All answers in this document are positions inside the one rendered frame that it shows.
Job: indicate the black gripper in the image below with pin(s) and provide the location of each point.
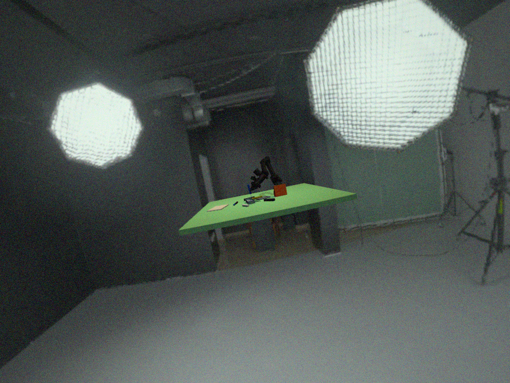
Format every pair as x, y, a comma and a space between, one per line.
256, 184

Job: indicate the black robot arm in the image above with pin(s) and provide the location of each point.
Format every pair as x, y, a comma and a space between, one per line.
264, 173

